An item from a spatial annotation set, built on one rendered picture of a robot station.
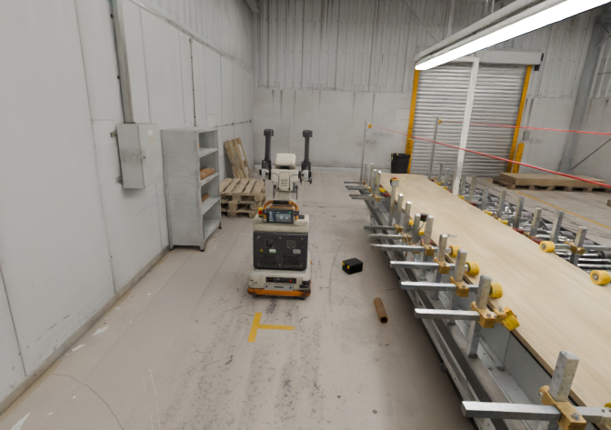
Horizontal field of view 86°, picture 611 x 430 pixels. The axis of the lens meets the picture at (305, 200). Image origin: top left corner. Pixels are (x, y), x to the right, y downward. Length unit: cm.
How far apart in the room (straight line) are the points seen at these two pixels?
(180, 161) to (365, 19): 773
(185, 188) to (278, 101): 650
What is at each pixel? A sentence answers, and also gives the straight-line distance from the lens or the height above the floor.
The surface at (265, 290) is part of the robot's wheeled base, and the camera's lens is 336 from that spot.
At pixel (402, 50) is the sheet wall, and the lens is 1074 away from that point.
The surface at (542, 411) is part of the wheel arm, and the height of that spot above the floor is 96.
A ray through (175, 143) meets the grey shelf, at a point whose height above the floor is 140.
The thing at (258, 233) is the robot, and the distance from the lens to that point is 320.
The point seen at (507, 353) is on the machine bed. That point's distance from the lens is 206.
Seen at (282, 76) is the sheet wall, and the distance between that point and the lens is 1041.
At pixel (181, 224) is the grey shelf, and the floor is 37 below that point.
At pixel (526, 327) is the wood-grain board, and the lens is 190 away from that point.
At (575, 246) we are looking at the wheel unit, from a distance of 300.
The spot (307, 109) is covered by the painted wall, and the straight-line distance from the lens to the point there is 1029.
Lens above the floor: 183
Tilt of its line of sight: 15 degrees down
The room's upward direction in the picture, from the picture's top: 2 degrees clockwise
